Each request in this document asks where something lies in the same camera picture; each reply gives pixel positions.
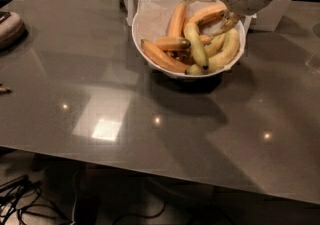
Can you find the upright orange banana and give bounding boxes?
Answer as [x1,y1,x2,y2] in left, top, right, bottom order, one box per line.
[168,2,187,37]

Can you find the large yellow banana right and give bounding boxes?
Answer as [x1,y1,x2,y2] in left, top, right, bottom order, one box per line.
[185,28,240,75]

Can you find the small object table edge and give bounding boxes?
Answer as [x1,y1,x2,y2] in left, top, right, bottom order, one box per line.
[0,83,12,94]

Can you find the yellow-green banana centre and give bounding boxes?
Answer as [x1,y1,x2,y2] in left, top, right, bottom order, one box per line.
[183,22,209,70]

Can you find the short orange banana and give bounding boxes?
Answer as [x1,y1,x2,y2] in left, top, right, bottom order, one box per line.
[156,36,191,51]

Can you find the long orange banana left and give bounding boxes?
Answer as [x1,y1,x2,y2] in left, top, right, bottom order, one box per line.
[141,39,188,73]

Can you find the round padded object left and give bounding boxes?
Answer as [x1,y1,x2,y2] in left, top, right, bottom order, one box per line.
[0,11,25,49]

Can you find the white box back right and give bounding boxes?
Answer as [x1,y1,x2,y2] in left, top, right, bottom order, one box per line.
[243,0,291,32]

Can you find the small yellow banana middle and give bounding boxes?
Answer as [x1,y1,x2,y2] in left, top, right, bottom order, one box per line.
[190,34,226,65]

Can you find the black floor cables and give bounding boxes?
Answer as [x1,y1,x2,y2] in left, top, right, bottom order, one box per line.
[0,168,168,225]

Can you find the white bowl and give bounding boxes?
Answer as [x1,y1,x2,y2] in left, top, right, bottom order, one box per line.
[132,0,246,80]

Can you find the white paper liner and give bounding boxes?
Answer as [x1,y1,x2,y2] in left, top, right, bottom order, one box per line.
[135,0,224,44]

